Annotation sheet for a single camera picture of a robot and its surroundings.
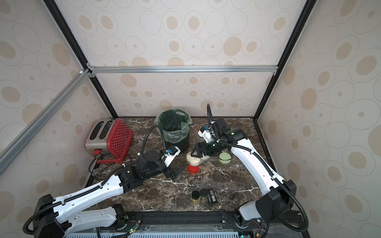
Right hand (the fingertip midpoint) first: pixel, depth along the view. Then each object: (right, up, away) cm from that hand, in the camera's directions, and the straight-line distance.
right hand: (203, 152), depth 74 cm
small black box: (+5, -25, +7) cm, 27 cm away
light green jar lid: (+15, -7, +22) cm, 28 cm away
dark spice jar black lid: (0, -20, 0) cm, 20 cm away
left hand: (-10, -3, -3) cm, 11 cm away
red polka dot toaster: (-53, +6, +10) cm, 55 cm away
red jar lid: (-5, -12, +14) cm, 19 cm away
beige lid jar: (-4, -5, +1) cm, 6 cm away
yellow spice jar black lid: (-4, -22, -1) cm, 23 cm away
